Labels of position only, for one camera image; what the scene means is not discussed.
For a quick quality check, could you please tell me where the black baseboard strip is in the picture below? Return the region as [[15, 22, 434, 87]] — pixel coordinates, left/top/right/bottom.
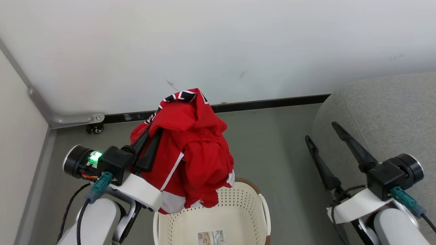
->
[[104, 94, 331, 124]]

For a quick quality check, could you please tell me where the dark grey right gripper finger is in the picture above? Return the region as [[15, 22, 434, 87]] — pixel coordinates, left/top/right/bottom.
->
[[306, 135, 342, 191], [332, 122, 378, 172]]

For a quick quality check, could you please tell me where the red basketball jersey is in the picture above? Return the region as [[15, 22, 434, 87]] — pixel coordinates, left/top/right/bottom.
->
[[129, 88, 235, 215]]

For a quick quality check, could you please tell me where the white right gripper housing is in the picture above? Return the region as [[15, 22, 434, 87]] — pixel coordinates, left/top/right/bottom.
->
[[327, 188, 392, 224]]

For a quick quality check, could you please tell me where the grey metal frame tube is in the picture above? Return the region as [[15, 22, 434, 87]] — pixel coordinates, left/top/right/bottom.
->
[[0, 39, 105, 129]]

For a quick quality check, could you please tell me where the grey fabric sofa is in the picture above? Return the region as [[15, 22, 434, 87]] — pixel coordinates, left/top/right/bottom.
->
[[310, 72, 436, 245]]

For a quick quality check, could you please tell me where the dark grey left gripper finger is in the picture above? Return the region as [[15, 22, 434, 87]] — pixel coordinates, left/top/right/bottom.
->
[[131, 127, 151, 158], [136, 129, 163, 173]]

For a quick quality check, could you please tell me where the cream perforated laundry basket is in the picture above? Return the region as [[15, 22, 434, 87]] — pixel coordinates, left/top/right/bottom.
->
[[153, 178, 272, 245]]

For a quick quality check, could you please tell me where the teal-plug left camera cable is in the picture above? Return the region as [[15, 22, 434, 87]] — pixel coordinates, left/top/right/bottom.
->
[[77, 171, 113, 245]]

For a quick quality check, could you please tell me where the teal-plug right camera cable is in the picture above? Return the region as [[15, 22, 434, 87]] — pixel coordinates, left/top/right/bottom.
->
[[391, 186, 436, 233]]

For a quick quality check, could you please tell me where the white left gripper housing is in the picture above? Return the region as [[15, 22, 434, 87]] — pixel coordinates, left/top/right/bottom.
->
[[118, 174, 163, 212]]

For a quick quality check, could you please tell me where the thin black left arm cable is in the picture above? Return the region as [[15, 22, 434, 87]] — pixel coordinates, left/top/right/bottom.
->
[[56, 183, 92, 244]]

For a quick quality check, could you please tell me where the teal-plug camera cable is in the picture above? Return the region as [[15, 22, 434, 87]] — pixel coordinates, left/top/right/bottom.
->
[[77, 171, 113, 245], [391, 186, 436, 233]]

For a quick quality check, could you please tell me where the barcode label sticker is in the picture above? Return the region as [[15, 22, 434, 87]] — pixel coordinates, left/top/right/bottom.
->
[[198, 229, 226, 245]]

